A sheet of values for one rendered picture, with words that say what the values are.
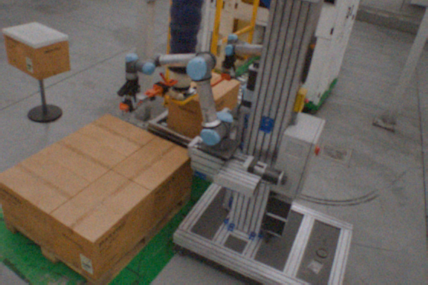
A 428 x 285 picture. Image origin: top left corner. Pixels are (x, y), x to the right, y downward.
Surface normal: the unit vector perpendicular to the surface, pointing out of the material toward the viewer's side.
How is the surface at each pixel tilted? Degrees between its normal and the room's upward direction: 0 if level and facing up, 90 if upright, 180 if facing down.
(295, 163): 90
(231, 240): 0
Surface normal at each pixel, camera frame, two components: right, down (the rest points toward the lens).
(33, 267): 0.11, -0.85
